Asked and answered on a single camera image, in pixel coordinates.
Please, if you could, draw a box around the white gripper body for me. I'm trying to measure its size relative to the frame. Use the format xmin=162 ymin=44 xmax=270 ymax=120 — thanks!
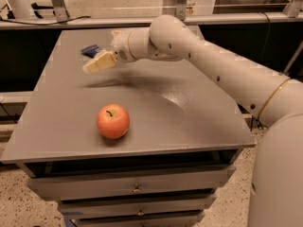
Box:
xmin=111 ymin=29 xmax=133 ymax=62

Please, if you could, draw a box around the blue rxbar blueberry wrapper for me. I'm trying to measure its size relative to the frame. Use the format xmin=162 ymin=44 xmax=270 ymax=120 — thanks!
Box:
xmin=80 ymin=44 xmax=101 ymax=59

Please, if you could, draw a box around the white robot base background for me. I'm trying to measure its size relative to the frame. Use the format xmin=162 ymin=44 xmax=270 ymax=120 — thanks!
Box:
xmin=6 ymin=0 xmax=36 ymax=20

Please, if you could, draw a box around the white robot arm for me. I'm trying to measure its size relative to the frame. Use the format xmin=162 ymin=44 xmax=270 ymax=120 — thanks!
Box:
xmin=83 ymin=15 xmax=303 ymax=227

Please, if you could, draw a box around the red apple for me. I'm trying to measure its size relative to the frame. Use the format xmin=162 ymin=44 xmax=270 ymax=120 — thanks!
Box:
xmin=97 ymin=104 xmax=130 ymax=139

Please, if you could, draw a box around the grey drawer cabinet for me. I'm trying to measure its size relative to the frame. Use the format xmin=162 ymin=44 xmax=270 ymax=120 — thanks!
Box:
xmin=2 ymin=29 xmax=254 ymax=227

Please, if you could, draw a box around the top grey drawer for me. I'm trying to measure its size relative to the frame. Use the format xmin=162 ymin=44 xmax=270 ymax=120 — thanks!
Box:
xmin=27 ymin=165 xmax=236 ymax=201

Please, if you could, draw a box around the grey drawer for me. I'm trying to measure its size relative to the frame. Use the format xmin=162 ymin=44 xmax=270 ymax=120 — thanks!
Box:
xmin=27 ymin=165 xmax=236 ymax=201
xmin=59 ymin=192 xmax=216 ymax=219
xmin=76 ymin=211 xmax=205 ymax=227

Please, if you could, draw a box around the middle grey drawer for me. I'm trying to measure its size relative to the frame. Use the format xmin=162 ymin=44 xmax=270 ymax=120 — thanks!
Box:
xmin=59 ymin=192 xmax=216 ymax=219

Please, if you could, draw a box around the bottom grey drawer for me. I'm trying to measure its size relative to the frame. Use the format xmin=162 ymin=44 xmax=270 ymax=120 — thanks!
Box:
xmin=76 ymin=211 xmax=205 ymax=227

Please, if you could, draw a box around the black cable on rail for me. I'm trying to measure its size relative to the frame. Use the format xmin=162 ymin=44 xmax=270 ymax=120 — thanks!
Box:
xmin=0 ymin=15 xmax=93 ymax=26

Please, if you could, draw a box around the metal frame leg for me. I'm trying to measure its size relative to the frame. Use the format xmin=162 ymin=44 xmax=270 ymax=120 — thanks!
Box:
xmin=51 ymin=0 xmax=70 ymax=22

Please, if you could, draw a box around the metal bracket post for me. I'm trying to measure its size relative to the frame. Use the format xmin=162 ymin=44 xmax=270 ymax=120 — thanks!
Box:
xmin=175 ymin=0 xmax=187 ymax=21

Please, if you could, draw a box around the black hanging cable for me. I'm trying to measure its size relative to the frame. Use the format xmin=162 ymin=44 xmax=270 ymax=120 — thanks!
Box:
xmin=258 ymin=12 xmax=273 ymax=61

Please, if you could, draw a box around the grey metal rail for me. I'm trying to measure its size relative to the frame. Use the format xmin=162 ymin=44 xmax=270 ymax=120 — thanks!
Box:
xmin=0 ymin=12 xmax=303 ymax=30

